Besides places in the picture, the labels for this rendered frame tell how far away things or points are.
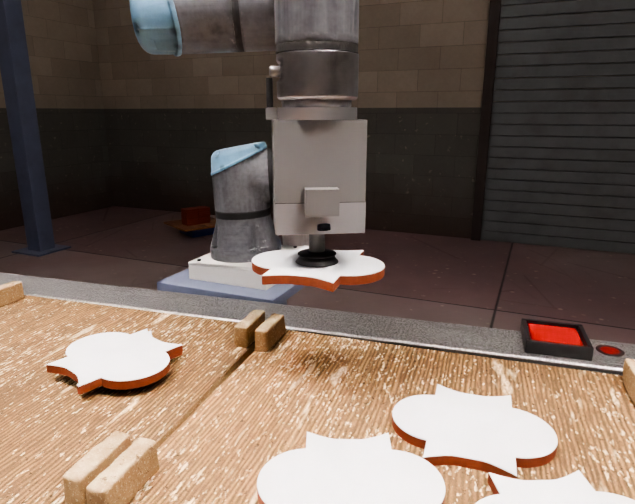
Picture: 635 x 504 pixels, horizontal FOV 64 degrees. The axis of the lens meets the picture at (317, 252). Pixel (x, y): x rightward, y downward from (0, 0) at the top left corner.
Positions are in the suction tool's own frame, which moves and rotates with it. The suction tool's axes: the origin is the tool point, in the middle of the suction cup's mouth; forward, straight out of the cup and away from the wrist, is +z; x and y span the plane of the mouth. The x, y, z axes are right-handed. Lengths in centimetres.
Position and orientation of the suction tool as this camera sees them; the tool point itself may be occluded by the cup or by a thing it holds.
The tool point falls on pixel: (316, 272)
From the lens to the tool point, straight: 51.7
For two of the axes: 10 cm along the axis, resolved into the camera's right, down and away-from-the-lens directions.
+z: 0.0, 9.7, 2.6
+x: -1.1, -2.6, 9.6
